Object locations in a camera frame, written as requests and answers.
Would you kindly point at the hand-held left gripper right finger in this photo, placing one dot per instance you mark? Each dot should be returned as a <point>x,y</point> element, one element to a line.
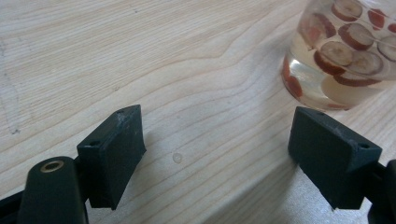
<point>330,155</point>

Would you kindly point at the glass jar of sliced dates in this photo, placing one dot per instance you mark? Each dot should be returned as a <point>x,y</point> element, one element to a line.
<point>341,53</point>

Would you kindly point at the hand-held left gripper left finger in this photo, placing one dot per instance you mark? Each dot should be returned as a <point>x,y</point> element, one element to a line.
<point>113,158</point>

